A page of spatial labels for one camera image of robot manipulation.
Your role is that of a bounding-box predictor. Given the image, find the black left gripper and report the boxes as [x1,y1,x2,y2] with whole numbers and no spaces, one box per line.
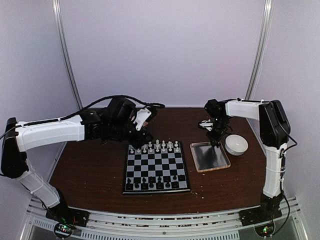
[108,118,154,149]

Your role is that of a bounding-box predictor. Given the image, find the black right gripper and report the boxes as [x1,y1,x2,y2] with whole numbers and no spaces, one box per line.
[206,116,229,145]

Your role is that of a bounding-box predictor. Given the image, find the wooden rimmed metal tray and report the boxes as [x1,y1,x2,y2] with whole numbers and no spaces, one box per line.
[190,142,231,173]

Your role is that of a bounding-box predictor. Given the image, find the black and white chessboard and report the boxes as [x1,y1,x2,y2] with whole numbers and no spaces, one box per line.
[122,140,191,195]

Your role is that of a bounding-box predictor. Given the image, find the black chess knight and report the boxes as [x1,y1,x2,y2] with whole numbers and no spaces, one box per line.
[141,182,148,190]

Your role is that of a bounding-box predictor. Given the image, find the black chess king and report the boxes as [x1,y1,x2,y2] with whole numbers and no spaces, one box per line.
[156,181,163,189]

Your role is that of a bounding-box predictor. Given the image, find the black chess bishop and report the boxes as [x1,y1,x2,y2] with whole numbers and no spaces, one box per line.
[165,181,171,188]
[171,181,179,189]

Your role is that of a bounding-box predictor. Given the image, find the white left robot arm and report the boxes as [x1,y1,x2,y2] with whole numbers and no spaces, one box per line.
[0,96,157,222]

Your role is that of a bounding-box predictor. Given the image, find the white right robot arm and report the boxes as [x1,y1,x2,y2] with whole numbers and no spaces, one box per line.
[198,98,291,221]

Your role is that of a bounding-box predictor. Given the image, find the white ceramic bowl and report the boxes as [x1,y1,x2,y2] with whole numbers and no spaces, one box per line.
[225,134,249,156]

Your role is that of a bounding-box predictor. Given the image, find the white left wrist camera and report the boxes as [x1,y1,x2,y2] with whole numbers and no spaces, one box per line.
[133,106,158,131]

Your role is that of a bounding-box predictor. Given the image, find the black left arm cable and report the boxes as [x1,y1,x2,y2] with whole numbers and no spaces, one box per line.
[0,94,166,141]

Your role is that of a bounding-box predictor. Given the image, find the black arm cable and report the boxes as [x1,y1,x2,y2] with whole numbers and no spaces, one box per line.
[274,124,300,233]
[0,94,166,141]

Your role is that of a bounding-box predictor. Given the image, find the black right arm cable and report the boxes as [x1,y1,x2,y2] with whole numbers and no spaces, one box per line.
[274,124,300,233]

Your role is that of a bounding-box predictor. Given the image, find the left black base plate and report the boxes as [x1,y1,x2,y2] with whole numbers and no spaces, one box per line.
[45,208,90,239]

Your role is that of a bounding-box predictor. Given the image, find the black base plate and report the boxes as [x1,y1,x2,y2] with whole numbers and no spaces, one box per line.
[45,208,90,239]
[239,207,282,238]

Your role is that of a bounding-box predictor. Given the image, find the right aluminium corner post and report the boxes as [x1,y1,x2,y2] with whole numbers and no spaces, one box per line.
[245,0,274,100]

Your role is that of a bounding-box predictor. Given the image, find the aluminium corner post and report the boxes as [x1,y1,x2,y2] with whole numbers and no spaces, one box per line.
[245,0,274,100]
[52,0,83,110]

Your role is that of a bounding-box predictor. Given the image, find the aluminium front rail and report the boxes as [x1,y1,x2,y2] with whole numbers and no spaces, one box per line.
[18,197,310,240]

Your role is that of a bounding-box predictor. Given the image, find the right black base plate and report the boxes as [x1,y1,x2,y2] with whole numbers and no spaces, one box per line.
[239,207,282,238]

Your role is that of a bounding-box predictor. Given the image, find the left aluminium corner post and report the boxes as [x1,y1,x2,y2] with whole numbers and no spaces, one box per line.
[52,0,83,110]

